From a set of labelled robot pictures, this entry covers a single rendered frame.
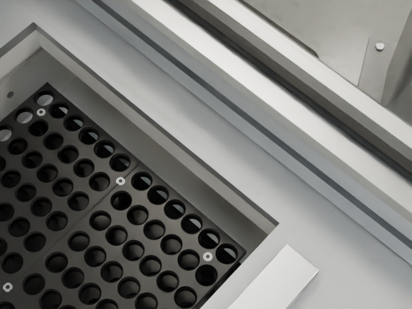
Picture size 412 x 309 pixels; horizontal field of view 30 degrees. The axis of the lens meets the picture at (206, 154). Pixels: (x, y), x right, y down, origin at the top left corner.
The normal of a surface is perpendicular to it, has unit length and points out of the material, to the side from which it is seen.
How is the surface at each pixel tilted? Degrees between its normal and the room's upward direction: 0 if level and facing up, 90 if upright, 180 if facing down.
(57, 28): 0
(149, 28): 90
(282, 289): 0
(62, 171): 0
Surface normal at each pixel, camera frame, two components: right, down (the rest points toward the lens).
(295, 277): 0.00, -0.46
